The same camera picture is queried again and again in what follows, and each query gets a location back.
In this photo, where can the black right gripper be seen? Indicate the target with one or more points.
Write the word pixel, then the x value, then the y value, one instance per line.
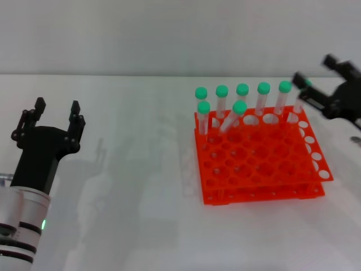
pixel 345 101

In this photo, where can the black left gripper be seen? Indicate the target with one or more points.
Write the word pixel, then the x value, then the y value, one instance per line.
pixel 39 152

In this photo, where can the clear test tube green cap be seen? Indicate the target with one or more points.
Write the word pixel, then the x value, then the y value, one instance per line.
pixel 201 92
pixel 204 107
pixel 222 90
pixel 297 108
pixel 263 87
pixel 285 86
pixel 240 107
pixel 242 89

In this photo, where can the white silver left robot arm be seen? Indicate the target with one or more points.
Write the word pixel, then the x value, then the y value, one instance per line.
pixel 19 214

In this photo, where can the orange test tube rack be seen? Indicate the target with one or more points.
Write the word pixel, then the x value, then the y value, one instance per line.
pixel 262 163

